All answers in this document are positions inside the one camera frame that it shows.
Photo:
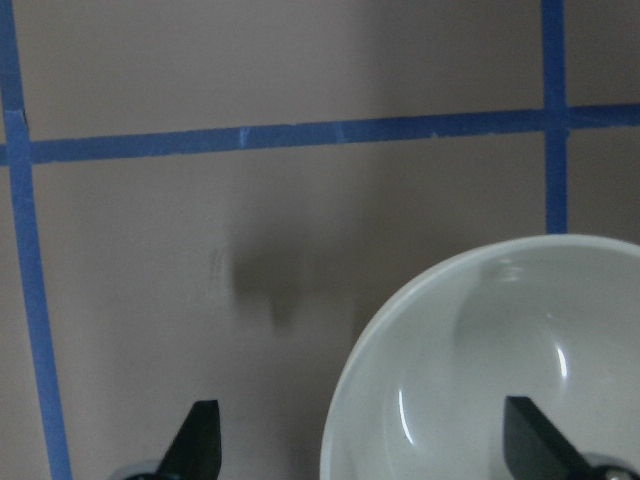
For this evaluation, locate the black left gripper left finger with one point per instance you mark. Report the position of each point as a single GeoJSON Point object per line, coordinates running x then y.
{"type": "Point", "coordinates": [196, 450]}

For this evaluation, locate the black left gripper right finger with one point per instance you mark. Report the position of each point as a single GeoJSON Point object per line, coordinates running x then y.
{"type": "Point", "coordinates": [533, 447]}

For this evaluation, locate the white ceramic bowl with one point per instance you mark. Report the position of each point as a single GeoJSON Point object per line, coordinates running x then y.
{"type": "Point", "coordinates": [554, 318]}

